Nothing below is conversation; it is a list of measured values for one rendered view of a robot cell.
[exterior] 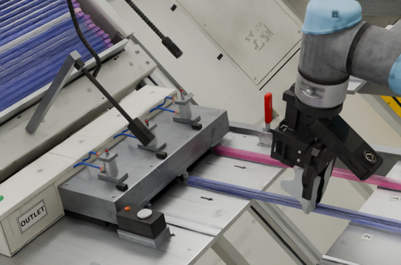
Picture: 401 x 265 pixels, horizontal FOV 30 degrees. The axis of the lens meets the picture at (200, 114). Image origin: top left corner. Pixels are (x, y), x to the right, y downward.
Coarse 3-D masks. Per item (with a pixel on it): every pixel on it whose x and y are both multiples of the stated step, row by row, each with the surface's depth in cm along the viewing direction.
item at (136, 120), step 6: (132, 120) 119; (138, 120) 120; (132, 126) 119; (138, 126) 119; (144, 126) 120; (132, 132) 120; (138, 132) 119; (144, 132) 119; (150, 132) 119; (138, 138) 120; (144, 138) 119; (150, 138) 119; (144, 144) 120
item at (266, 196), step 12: (192, 180) 133; (204, 180) 133; (228, 192) 129; (240, 192) 128; (252, 192) 126; (264, 192) 126; (288, 204) 122; (300, 204) 121; (324, 204) 120; (336, 216) 118; (348, 216) 116; (360, 216) 115; (372, 216) 114; (396, 228) 112
